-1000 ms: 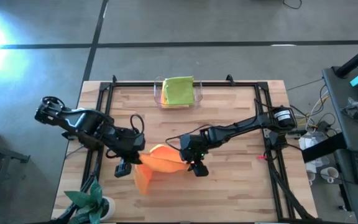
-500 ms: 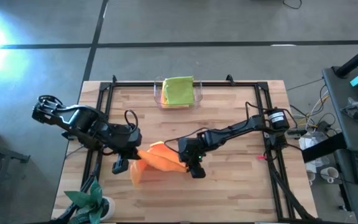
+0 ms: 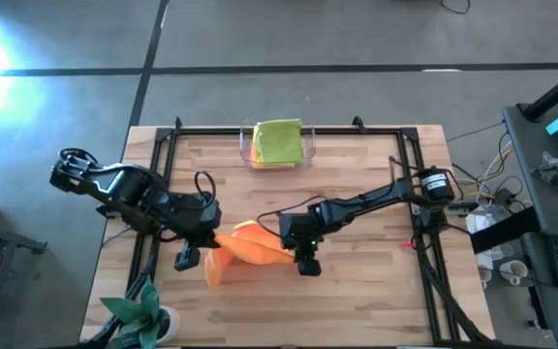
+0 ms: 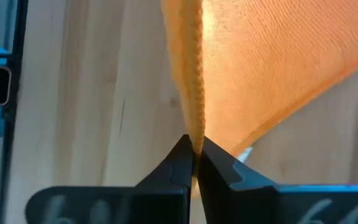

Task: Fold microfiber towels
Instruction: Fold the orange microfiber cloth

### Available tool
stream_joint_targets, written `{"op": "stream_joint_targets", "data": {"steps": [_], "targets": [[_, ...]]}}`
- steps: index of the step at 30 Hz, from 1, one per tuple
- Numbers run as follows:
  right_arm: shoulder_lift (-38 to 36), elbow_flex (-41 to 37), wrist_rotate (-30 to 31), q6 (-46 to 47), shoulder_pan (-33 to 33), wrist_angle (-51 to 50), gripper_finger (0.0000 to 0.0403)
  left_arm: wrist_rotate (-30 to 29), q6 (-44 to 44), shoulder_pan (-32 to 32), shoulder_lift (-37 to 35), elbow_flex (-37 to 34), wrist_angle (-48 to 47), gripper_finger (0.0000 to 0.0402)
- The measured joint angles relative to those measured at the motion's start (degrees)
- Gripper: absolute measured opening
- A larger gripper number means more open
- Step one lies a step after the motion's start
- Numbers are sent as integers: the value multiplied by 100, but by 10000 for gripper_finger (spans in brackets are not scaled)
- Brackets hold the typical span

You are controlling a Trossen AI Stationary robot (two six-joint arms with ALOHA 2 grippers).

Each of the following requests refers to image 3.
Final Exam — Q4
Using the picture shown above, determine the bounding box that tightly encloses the left camera cable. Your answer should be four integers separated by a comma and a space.
194, 170, 218, 209

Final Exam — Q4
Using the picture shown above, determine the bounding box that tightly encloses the green artificial plant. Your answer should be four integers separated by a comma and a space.
99, 275, 171, 349

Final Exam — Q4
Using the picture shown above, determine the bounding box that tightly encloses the green towel with white tag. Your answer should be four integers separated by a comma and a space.
254, 118, 304, 165

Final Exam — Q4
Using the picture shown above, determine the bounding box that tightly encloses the white and yellow cable bundle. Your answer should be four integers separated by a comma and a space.
452, 130, 527, 200

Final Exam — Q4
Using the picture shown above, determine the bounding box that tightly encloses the black slanted pole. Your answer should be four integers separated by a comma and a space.
520, 60, 558, 122

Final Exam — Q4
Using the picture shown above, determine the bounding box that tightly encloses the white mug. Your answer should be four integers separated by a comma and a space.
499, 260, 530, 287

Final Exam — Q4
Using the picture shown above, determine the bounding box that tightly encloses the camera cable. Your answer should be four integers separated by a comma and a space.
194, 170, 218, 209
257, 196, 326, 238

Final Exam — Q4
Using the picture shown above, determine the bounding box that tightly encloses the white cup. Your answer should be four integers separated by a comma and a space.
475, 254, 494, 290

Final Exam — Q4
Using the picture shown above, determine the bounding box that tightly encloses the yellow microfiber towel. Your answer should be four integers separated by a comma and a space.
250, 124, 295, 170

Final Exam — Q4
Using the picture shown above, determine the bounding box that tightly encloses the clear plastic bin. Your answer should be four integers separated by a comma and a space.
239, 118, 318, 172

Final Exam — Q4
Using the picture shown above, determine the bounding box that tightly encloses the white plant pot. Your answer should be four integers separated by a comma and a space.
155, 304, 182, 343

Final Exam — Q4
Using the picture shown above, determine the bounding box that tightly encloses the right camera cable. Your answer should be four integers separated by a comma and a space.
257, 196, 326, 238

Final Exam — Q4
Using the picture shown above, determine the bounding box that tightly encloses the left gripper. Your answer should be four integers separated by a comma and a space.
162, 191, 223, 249

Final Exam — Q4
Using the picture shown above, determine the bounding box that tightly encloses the black power adapter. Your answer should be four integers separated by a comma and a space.
494, 187, 517, 207

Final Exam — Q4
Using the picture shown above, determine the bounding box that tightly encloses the black floor cable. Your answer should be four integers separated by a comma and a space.
441, 0, 472, 16

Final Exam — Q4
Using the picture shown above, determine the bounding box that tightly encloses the black metal table frame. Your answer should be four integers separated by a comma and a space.
126, 115, 496, 346

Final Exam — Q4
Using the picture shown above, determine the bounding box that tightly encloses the orange microfiber towel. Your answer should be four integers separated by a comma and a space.
203, 220, 295, 295

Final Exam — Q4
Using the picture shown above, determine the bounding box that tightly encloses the grey side desk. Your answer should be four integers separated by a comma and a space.
501, 104, 558, 349

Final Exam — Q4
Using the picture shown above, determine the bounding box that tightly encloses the black slanted desk bar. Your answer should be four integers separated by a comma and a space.
470, 206, 542, 254

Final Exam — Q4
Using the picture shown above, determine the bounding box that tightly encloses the white plastic bag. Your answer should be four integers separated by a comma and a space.
465, 203, 515, 261

